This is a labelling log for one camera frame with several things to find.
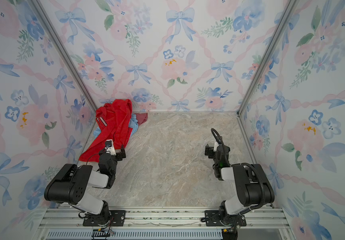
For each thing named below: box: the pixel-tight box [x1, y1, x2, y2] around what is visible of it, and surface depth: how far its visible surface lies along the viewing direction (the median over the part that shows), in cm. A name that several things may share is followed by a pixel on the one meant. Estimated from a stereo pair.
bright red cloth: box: [79, 98, 133, 163], surface depth 103 cm
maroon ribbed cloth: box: [135, 112, 149, 126], surface depth 118 cm
